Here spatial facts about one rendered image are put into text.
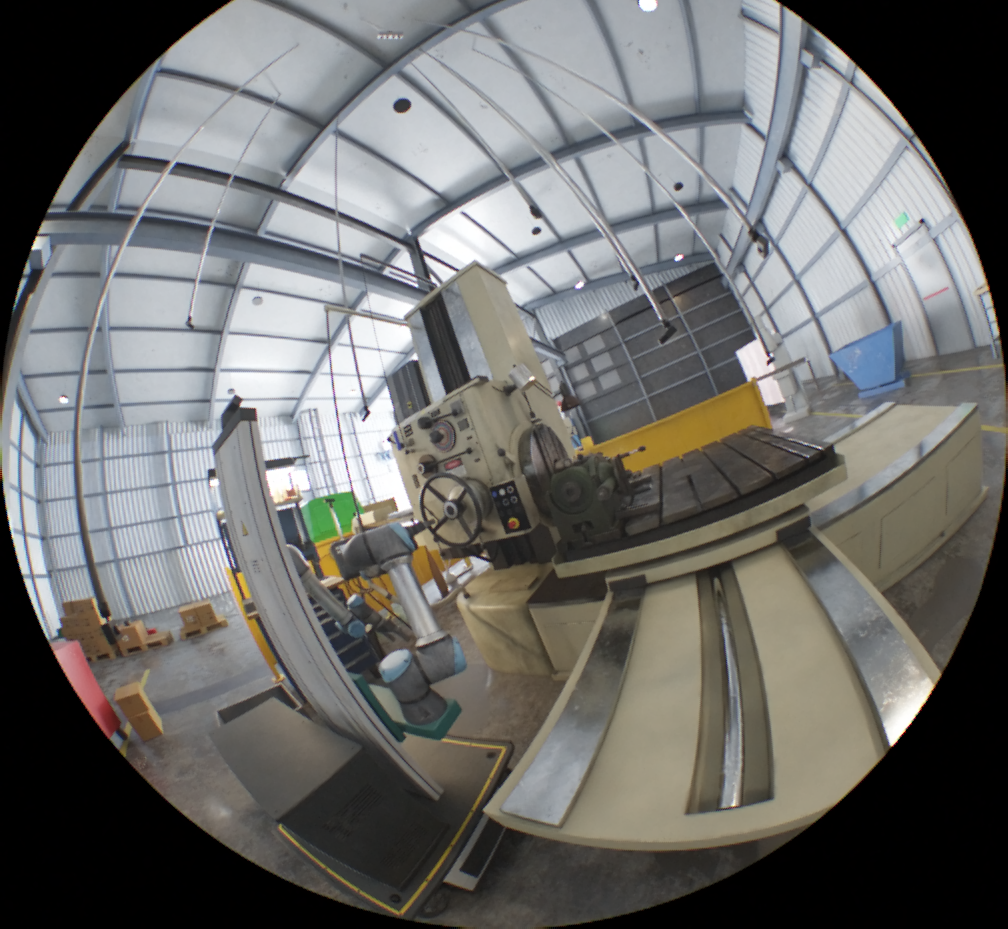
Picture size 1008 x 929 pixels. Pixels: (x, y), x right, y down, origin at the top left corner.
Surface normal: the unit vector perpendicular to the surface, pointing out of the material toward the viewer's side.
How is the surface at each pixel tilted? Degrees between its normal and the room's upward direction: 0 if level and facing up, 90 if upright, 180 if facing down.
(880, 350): 90
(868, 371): 90
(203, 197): 169
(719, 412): 90
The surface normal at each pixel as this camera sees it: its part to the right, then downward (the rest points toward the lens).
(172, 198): 0.49, 0.84
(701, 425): -0.48, 0.06
